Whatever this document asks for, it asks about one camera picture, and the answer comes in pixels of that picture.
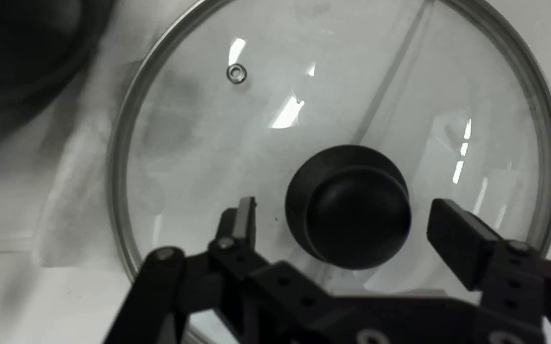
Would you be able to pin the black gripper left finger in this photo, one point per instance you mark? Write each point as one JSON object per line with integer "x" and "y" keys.
{"x": 237, "y": 288}

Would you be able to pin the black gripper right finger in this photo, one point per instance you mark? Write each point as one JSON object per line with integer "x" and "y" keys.
{"x": 472, "y": 250}

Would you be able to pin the glass lid with black knob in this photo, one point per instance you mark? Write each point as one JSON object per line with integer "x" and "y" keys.
{"x": 352, "y": 78}

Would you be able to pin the black cooking pan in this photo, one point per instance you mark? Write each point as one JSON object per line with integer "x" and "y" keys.
{"x": 19, "y": 39}

